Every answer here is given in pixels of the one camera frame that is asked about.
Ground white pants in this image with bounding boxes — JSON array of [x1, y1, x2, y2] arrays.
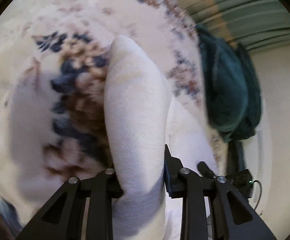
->
[[104, 36, 218, 239]]

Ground dark green velvet cushion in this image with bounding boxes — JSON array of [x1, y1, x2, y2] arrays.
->
[[196, 25, 262, 142]]

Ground floral cream blanket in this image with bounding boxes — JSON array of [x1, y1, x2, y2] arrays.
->
[[0, 0, 230, 235]]

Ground green curtain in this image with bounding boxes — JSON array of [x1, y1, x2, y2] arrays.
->
[[186, 0, 290, 51]]

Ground black cable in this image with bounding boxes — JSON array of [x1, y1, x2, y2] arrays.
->
[[251, 179, 264, 211]]

